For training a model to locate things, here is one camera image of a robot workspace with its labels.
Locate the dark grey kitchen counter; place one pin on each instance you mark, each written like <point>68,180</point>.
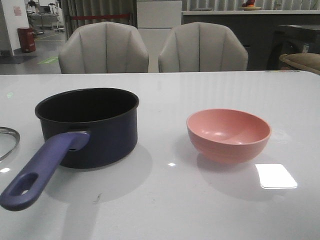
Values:
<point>255,29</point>

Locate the left grey upholstered chair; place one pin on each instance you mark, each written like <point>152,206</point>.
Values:
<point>104,48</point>

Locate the glass lid blue knob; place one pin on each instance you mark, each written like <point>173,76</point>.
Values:
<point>9,140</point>

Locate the red barrier belt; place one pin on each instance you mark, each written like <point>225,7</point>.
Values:
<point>101,17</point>

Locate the grey upholstered chair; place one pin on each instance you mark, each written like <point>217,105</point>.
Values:
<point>202,47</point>
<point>104,48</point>

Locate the fruit plate on counter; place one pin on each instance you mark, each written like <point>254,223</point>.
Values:
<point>249,5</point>

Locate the red trash bin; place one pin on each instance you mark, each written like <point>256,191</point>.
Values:
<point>26,39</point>

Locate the right grey upholstered chair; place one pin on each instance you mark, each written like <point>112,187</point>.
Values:
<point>202,47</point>

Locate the olive cushion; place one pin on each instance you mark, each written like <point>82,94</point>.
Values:
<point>309,62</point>

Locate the dark blue saucepan purple handle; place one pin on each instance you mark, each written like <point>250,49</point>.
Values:
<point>82,129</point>

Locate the pink bowl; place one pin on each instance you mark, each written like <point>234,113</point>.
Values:
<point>228,136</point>

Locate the white refrigerator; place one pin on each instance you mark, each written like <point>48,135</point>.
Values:
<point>155,18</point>

